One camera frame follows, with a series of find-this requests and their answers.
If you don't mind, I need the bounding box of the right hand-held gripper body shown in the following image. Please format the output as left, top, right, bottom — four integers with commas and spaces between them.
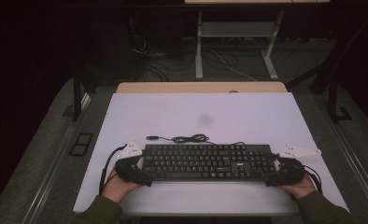
274, 144, 322, 187

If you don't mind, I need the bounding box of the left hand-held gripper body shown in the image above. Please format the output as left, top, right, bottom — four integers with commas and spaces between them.
114, 140, 149, 185

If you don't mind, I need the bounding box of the black keyboard cable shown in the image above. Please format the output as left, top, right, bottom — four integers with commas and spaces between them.
146, 133, 246, 147

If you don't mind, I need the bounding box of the black computer keyboard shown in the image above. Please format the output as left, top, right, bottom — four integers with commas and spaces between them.
141, 143, 278, 183

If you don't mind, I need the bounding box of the person's right hand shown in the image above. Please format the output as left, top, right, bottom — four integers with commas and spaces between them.
276, 174, 318, 201

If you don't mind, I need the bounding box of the person's left hand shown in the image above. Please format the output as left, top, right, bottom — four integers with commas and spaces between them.
101, 167, 143, 204

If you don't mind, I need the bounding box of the black metal stand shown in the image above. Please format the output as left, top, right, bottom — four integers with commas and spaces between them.
69, 69, 92, 123
326, 78, 354, 124

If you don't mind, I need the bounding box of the white board mat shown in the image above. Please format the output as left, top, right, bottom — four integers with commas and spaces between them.
73, 91, 350, 217

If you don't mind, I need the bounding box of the wooden table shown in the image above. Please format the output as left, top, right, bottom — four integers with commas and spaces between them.
115, 81, 289, 94

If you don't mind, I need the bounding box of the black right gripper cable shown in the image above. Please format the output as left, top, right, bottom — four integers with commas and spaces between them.
303, 164, 324, 201

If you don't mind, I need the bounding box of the bundle of black floor cables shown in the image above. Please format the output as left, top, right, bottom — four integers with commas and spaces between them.
131, 34, 196, 82

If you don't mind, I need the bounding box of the white floor cable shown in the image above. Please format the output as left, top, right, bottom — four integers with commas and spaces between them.
209, 49, 259, 82

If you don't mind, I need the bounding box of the white metal desk frame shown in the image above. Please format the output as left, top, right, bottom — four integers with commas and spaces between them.
195, 10, 285, 81

